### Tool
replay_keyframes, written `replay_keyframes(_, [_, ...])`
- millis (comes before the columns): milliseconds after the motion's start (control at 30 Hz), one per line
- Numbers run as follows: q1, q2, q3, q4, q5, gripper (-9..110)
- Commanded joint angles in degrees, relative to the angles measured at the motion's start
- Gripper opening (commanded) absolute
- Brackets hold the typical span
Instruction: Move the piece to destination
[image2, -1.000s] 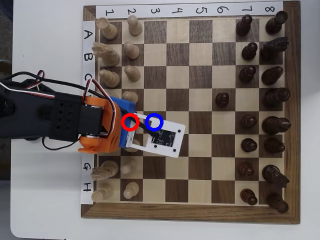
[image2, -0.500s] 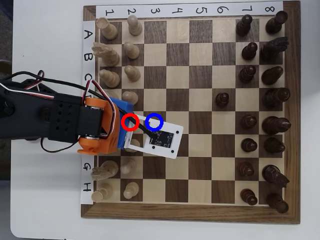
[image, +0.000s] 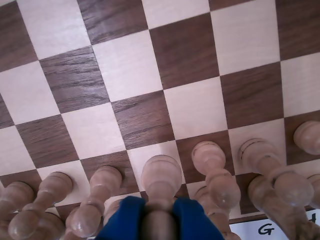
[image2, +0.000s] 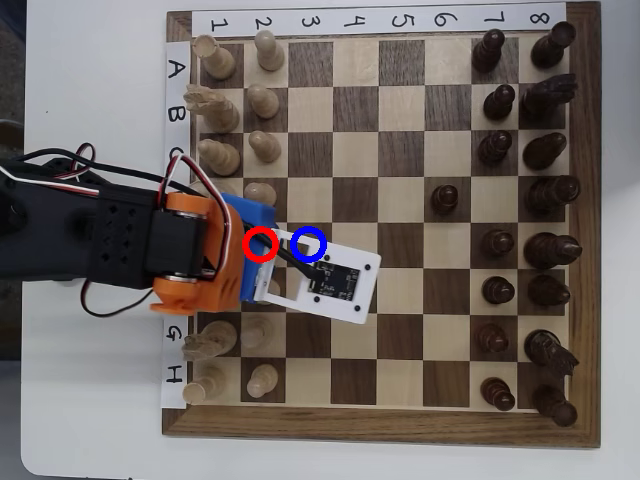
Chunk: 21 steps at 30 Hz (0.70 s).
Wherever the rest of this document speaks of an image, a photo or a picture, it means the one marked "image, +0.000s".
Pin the white letter label strip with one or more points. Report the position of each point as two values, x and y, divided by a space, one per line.
245 230

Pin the light wooden rook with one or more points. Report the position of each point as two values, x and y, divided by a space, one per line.
315 185

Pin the light wooden bishop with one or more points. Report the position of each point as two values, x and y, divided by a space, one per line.
52 225
201 197

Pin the light wooden pawn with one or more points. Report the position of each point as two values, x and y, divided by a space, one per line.
50 187
100 185
215 180
265 162
161 175
307 137
15 195

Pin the light wooden knight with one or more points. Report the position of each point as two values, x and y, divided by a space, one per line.
275 220

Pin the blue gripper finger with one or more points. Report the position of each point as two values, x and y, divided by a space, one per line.
125 222
192 222

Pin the wooden chessboard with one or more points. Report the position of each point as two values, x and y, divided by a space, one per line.
125 62

